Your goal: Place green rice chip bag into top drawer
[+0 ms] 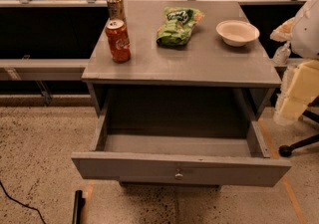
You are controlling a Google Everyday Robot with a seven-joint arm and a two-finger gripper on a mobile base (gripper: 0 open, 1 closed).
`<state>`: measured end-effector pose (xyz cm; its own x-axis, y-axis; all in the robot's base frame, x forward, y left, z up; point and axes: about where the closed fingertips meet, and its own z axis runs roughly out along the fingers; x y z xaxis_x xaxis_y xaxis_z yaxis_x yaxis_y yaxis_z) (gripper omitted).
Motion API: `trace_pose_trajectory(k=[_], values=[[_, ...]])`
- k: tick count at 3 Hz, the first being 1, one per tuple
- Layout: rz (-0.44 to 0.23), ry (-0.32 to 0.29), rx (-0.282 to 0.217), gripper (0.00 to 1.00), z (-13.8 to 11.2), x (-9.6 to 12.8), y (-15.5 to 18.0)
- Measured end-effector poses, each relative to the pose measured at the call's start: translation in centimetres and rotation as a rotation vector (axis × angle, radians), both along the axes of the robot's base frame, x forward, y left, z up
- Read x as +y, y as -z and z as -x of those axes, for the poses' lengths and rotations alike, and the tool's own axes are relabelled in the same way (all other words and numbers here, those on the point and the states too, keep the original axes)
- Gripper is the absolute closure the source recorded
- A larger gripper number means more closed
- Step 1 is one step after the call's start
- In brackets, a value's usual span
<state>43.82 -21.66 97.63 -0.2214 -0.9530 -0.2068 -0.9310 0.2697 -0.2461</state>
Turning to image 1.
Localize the black floor bar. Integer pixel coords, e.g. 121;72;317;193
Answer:
72;190;85;224

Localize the white paper bowl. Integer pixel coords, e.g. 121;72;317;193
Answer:
216;20;260;47

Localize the gold beverage can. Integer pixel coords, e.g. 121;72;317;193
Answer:
107;0;126;21

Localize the black floor cable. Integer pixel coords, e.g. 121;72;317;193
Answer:
0;180;48;224

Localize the orange soda can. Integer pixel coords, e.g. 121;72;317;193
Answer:
105;19;131;63

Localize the metal drawer knob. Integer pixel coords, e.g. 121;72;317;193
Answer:
174;168;183;180

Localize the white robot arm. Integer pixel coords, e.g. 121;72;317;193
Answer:
270;0;319;125

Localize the green rice chip bag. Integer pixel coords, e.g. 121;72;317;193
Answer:
157;7;204;47

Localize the clear sanitizer pump bottle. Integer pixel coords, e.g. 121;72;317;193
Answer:
273;41;291;65

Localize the grey cabinet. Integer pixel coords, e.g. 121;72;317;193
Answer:
81;0;283;189

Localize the grey open top drawer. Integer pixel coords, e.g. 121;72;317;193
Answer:
72;91;291;187

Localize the grey metal railing frame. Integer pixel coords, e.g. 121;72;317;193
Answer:
0;0;319;83

